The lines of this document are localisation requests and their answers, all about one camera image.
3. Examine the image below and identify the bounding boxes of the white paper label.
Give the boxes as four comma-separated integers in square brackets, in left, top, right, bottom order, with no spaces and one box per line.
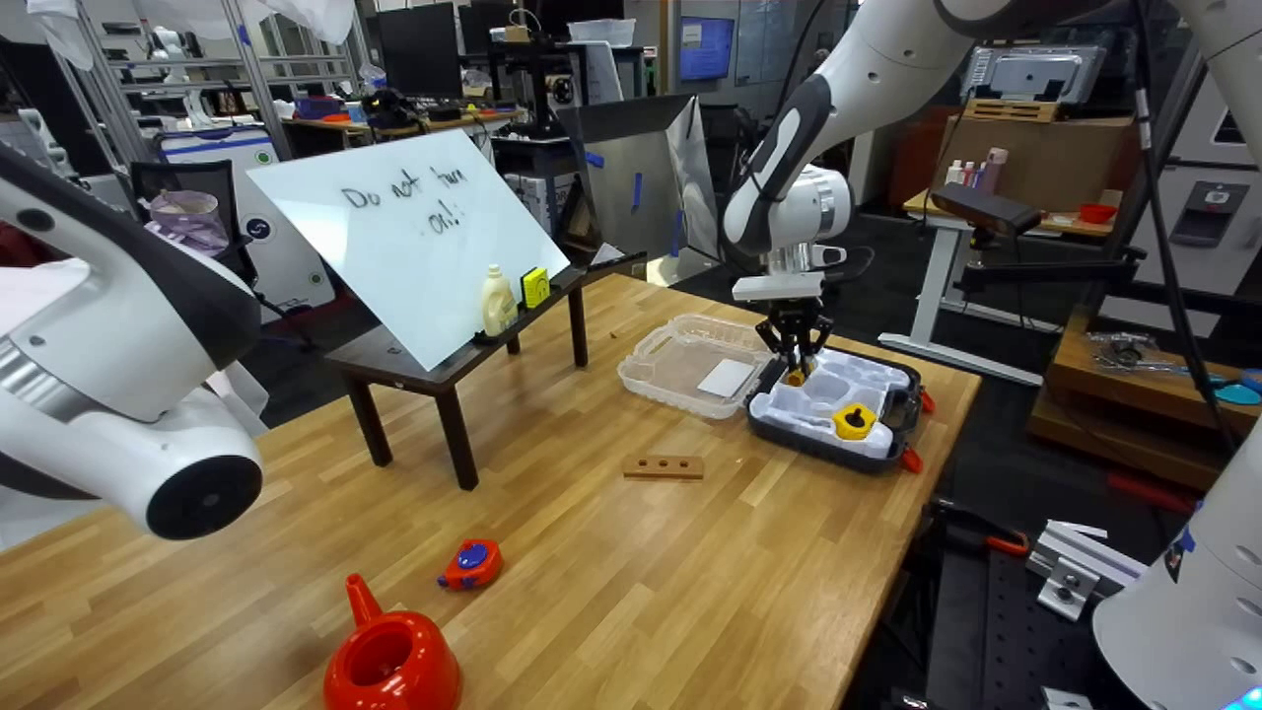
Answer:
[699,358,753,400]

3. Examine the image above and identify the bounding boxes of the clear plastic case lid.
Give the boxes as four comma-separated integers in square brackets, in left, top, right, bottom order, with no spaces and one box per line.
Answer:
[618,310,774,419]

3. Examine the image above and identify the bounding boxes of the black case white tray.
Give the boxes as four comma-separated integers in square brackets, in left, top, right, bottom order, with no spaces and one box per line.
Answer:
[747,348,927,475]

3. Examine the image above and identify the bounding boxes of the brown wooden block with holes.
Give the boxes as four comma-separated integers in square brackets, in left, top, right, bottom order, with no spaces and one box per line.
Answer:
[623,452,707,481]

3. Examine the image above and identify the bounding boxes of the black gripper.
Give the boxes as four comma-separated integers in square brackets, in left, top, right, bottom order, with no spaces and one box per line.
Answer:
[761,299,831,380]

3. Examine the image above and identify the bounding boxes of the white board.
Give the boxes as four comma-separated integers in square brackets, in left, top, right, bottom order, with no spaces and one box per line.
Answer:
[248,132,567,367]

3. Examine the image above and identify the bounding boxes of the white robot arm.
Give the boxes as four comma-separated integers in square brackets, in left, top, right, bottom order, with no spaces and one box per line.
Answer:
[0,145,264,540]

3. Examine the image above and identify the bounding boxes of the small black side table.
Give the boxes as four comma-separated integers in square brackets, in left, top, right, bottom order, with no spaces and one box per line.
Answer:
[326,258,623,488]

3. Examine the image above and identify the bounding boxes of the red blue tape measure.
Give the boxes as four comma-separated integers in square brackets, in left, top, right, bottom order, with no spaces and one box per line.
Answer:
[439,538,500,592]

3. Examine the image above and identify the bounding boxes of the red teapot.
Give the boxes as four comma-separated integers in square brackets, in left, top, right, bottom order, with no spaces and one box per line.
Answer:
[325,576,461,710]

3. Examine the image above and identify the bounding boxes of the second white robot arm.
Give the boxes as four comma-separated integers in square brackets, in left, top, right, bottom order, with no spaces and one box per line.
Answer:
[720,0,1262,367]

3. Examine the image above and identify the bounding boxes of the yellow sticky note block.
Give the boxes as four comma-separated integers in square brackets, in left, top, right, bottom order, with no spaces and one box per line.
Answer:
[521,268,551,306]

